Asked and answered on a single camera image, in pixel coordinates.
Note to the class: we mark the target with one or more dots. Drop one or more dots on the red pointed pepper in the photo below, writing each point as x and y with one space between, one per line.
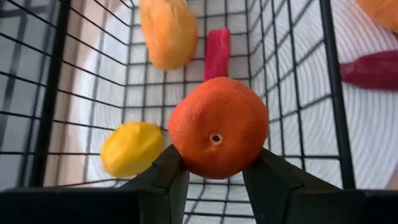
373 71

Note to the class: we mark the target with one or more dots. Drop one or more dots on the orange fruit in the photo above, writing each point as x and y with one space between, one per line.
217 124

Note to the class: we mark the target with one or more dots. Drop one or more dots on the glossy yellow bell pepper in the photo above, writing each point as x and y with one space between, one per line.
169 34

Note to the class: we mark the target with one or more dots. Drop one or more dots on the yellow lemon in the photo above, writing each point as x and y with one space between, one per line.
130 151

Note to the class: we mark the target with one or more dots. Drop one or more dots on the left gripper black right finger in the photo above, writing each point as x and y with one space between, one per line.
311 208

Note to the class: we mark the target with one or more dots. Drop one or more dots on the matte yellow-orange mango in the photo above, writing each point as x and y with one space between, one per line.
382 11

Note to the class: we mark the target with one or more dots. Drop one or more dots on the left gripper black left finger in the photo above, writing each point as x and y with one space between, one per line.
93 208

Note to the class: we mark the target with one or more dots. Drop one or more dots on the pink-red stick vegetable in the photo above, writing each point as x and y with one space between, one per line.
217 53

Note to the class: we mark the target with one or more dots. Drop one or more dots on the white round woven placemat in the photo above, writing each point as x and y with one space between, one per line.
370 130

